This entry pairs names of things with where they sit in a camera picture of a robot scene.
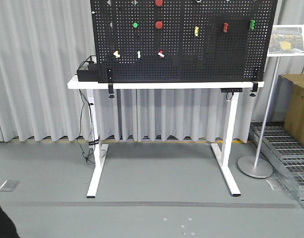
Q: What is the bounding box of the red round button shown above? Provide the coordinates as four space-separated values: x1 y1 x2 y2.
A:
155 0 163 7
155 21 163 29

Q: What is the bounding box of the framed picture sign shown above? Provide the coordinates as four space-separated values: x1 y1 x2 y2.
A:
267 25 304 57

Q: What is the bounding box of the upper red round button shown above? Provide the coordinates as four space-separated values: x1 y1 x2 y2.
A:
155 0 163 7

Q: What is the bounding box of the brown cardboard box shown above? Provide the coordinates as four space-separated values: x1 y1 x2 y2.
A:
280 74 304 145

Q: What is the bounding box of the black power supply box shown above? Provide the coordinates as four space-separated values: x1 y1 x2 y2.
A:
76 55 99 82

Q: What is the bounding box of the right black table clamp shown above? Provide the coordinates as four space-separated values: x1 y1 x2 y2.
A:
250 67 259 97

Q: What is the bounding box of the black perforated pegboard panel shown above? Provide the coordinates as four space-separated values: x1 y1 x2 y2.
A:
90 0 277 83

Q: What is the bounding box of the silver sign stand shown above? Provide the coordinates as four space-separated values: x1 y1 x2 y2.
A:
237 57 281 179

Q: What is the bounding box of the left black table clamp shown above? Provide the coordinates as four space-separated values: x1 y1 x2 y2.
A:
107 68 115 99

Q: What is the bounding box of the yellow toggle switch left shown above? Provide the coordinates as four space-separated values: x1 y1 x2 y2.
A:
113 51 120 59

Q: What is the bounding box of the desk height control panel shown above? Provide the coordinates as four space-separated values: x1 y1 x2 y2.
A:
220 88 243 93

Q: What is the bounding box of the black table clamp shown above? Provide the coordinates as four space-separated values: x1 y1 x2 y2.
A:
107 68 115 99
250 67 259 97

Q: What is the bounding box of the red lever switch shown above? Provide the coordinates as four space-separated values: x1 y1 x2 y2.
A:
223 22 229 33

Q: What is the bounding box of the green lever switch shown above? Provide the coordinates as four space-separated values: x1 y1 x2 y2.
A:
250 19 255 30

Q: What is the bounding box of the grey pleated curtain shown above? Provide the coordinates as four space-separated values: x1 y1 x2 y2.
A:
0 0 304 144

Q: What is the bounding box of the red toggle switch left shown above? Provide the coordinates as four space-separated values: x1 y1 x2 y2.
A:
158 51 164 58

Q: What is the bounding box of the lower red round button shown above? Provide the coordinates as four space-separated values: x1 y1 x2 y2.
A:
155 21 163 29

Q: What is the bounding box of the black power cable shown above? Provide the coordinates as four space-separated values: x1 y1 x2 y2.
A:
76 89 96 164

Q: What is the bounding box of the yellow lever switch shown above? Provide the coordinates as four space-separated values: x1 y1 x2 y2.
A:
194 26 199 37

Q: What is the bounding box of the metal grating platform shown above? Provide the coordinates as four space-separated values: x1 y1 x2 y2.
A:
261 122 304 209

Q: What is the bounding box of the silver floor outlet plate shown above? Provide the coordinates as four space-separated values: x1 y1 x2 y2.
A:
0 180 20 192

